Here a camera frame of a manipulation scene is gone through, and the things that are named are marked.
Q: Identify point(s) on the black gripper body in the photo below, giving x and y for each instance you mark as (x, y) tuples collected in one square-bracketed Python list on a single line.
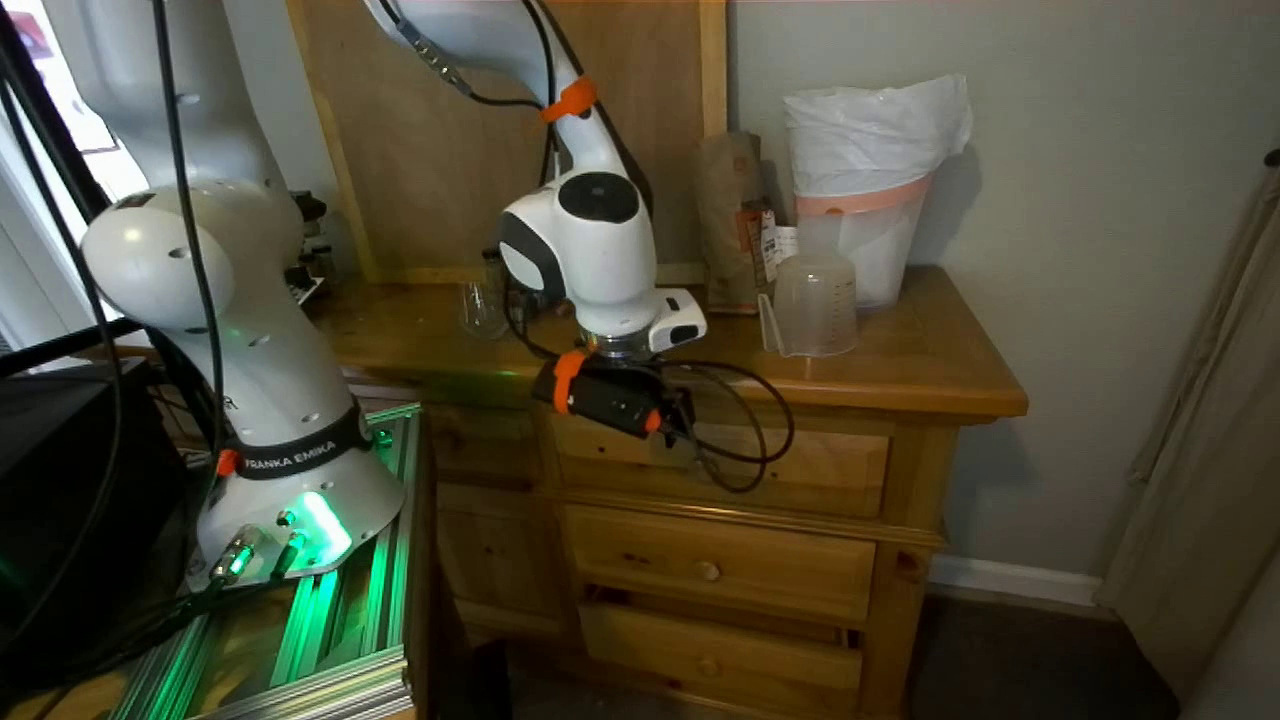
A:
[(613, 394)]

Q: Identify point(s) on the green lit aluminium robot base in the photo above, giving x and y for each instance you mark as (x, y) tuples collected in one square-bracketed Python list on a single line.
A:
[(323, 648)]

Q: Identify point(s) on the clear stemless glass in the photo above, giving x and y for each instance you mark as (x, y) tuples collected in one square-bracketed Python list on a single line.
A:
[(482, 310)]

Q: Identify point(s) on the wooden dresser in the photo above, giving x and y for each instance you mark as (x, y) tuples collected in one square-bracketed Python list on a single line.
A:
[(917, 375)]

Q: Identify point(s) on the translucent plastic measuring jug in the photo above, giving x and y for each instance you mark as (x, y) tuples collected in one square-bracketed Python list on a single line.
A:
[(808, 294)]

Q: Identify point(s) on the brown paper flour bag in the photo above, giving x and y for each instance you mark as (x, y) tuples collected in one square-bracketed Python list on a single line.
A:
[(735, 195)]

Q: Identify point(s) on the white lined trash bin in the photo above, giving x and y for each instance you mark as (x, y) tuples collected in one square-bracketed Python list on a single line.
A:
[(862, 169)]

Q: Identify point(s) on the black monitor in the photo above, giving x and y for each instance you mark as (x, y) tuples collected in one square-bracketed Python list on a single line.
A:
[(84, 484)]

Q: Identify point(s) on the beige curtain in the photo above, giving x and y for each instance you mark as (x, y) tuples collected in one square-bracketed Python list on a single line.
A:
[(1211, 475)]

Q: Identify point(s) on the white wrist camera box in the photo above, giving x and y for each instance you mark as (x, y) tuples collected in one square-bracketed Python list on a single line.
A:
[(679, 320)]

